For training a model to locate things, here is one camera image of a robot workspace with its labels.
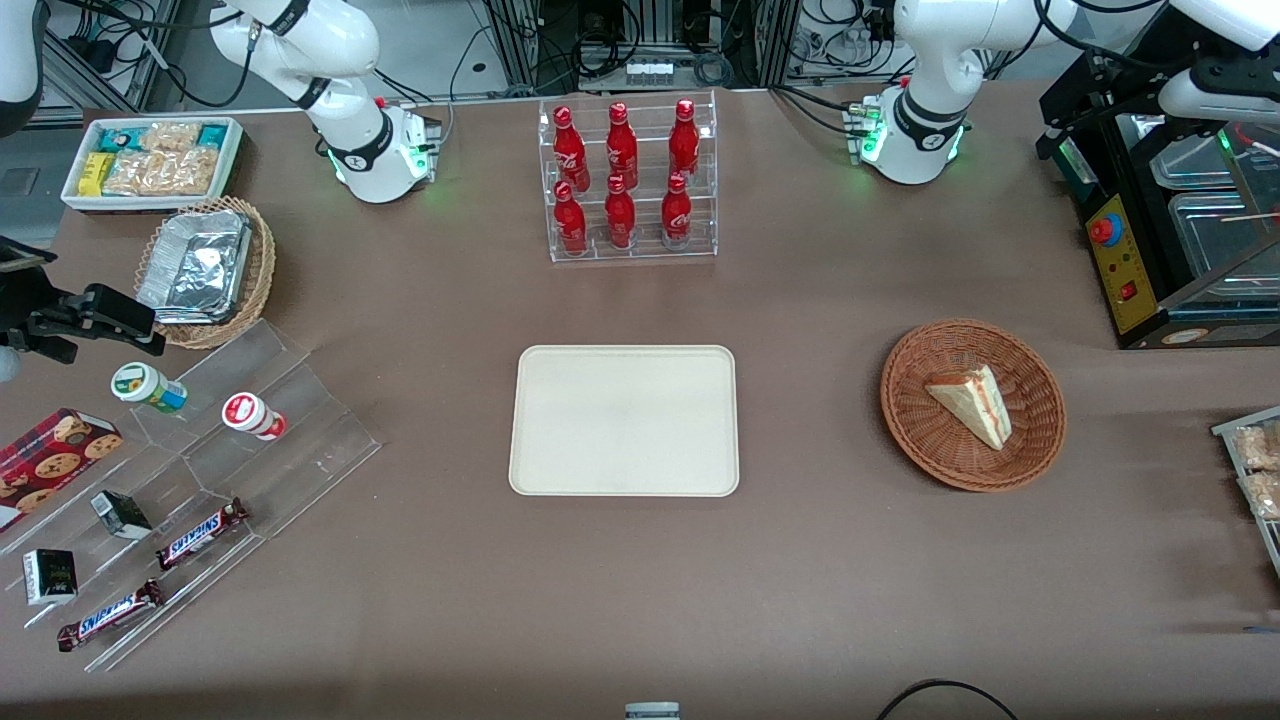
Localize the grey metal snack tray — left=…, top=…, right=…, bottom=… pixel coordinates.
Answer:
left=1210, top=405, right=1280, bottom=581

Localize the red plaid cookie box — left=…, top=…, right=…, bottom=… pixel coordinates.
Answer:
left=0, top=407, right=124, bottom=534

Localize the black food warmer cabinet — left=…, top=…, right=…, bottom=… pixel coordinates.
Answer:
left=1035, top=45, right=1280, bottom=351

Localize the cream rectangular tray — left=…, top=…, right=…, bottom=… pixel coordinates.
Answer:
left=508, top=345, right=741, bottom=498

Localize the red cola bottle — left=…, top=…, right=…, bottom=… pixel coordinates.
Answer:
left=553, top=180, right=589, bottom=256
left=605, top=102, right=640, bottom=189
left=661, top=172, right=694, bottom=248
left=553, top=106, right=591, bottom=193
left=668, top=98, right=702, bottom=183
left=604, top=175, right=638, bottom=251

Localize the black cable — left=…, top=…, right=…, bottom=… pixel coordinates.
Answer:
left=877, top=679, right=1021, bottom=720

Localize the white snack bin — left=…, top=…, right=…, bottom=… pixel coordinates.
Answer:
left=60, top=116, right=246, bottom=214

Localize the steel pan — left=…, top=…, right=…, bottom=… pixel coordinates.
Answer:
left=1148, top=128, right=1243, bottom=192
left=1168, top=190, right=1280, bottom=283

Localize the brown round wicker basket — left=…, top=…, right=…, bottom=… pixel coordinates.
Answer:
left=880, top=318, right=1067, bottom=493

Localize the triangular sandwich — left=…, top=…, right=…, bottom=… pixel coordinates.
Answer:
left=924, top=364, right=1013, bottom=451

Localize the snickers chocolate bar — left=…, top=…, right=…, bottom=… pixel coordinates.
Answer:
left=155, top=498, right=251, bottom=572
left=56, top=579, right=166, bottom=653

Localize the red label yogurt bottle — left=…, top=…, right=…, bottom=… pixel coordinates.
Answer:
left=221, top=392, right=288, bottom=442

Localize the clear acrylic stepped display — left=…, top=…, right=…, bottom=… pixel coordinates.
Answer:
left=0, top=318, right=383, bottom=673

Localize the silver foil container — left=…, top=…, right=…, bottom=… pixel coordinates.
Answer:
left=137, top=208, right=254, bottom=326

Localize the clear bag of pastries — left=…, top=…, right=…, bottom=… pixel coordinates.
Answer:
left=1232, top=421, right=1280, bottom=472
left=1240, top=470, right=1280, bottom=522

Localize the light wicker basket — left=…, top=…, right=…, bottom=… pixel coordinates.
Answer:
left=133, top=196, right=277, bottom=350

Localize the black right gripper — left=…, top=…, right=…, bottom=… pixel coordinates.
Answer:
left=0, top=236, right=167, bottom=364

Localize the clear acrylic bottle rack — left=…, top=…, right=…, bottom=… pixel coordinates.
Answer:
left=538, top=90, right=719, bottom=264

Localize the clear bag of crackers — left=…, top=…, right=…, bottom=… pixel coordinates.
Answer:
left=165, top=146, right=222, bottom=197
left=140, top=121, right=202, bottom=154
left=101, top=150, right=172, bottom=197

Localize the small black box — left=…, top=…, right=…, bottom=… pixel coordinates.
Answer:
left=22, top=548, right=79, bottom=607
left=90, top=490, right=153, bottom=541

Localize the green label yogurt bottle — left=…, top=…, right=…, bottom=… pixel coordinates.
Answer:
left=110, top=362, right=189, bottom=415

